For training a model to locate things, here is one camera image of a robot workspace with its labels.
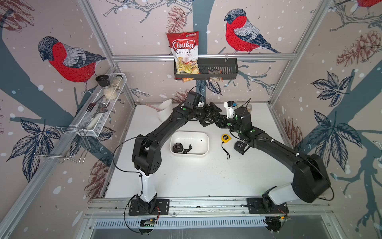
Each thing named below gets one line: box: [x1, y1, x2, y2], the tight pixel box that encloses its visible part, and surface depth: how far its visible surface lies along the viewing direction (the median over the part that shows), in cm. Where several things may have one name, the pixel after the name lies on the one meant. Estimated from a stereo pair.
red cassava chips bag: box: [166, 30, 200, 83], surface depth 85 cm
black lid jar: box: [95, 74, 118, 101], surface depth 77 cm
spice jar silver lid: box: [246, 103, 253, 113], surface depth 108 cm
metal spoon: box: [89, 106, 108, 120], surface depth 72 cm
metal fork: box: [86, 94, 105, 113], surface depth 72 cm
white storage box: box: [169, 130, 210, 157], surface depth 98 cm
